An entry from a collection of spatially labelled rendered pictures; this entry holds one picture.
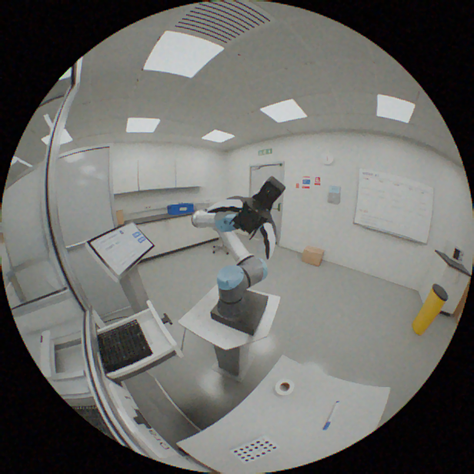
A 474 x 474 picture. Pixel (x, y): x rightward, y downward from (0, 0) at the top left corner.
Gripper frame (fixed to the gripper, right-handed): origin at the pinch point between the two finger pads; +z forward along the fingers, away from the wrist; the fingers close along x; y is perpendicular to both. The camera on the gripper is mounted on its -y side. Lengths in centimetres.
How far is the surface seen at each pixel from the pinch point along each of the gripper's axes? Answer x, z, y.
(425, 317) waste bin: -256, -48, -46
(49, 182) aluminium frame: 61, 24, 11
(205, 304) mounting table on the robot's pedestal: -11, -6, 66
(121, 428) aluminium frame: -5, 53, 18
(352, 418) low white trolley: -71, 35, 3
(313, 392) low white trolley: -57, 22, 19
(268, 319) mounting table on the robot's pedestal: -41, -10, 44
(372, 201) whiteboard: -159, -244, -49
